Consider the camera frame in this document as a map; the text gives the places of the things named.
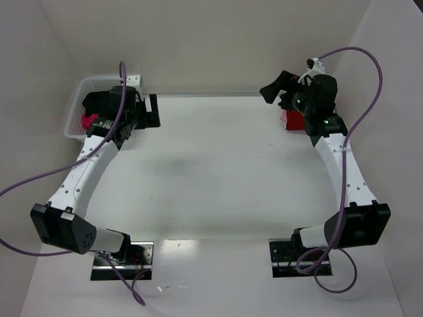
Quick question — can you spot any black t shirt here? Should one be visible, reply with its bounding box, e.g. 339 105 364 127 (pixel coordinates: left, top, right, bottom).
82 91 109 117

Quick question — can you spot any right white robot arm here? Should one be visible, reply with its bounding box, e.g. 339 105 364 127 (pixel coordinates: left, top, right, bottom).
260 71 391 249

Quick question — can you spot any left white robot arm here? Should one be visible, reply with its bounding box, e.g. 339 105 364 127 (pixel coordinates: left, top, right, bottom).
30 85 161 263

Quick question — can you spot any folded red t shirt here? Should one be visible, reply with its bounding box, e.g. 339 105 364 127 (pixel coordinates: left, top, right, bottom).
286 110 305 131

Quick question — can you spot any magenta t shirt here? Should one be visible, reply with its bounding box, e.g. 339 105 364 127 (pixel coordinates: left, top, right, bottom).
81 114 98 130

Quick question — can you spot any white plastic basket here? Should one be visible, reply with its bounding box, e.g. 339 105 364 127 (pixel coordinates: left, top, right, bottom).
63 75 120 141

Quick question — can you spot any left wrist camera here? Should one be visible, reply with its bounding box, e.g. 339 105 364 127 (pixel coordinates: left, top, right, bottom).
126 74 143 89

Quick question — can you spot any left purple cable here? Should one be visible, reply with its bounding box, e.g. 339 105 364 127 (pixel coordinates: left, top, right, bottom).
0 60 146 306

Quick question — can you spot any purple cable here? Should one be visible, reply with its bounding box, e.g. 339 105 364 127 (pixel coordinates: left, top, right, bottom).
0 60 146 306
295 47 383 293

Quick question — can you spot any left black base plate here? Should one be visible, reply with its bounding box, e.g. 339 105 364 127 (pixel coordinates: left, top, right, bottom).
90 241 155 281

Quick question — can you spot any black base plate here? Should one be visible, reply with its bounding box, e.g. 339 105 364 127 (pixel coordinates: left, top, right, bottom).
269 239 332 278
90 241 155 281

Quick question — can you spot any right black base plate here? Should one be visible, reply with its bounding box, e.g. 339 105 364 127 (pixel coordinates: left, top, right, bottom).
269 239 332 278

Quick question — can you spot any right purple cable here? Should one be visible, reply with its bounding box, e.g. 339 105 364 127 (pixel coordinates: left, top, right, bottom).
295 47 383 293

